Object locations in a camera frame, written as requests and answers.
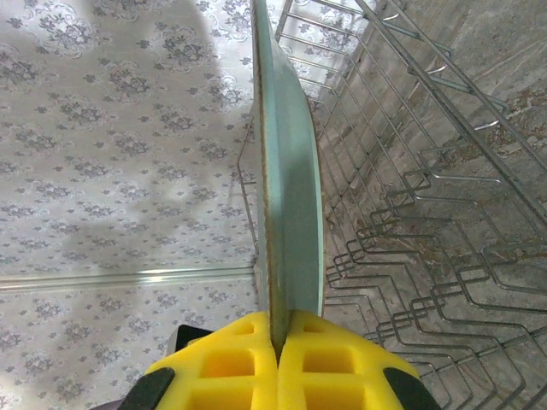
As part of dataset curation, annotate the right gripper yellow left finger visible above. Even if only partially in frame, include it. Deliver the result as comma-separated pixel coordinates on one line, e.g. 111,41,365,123
121,310,279,410

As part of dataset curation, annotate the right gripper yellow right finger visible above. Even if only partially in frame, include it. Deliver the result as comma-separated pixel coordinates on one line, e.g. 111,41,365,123
277,310,441,410

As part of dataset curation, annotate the plain teal plate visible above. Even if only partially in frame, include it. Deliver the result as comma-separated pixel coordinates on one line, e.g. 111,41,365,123
250,0,326,349

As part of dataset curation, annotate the wire metal dish rack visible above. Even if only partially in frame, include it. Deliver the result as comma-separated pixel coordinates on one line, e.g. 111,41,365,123
232,0,547,410

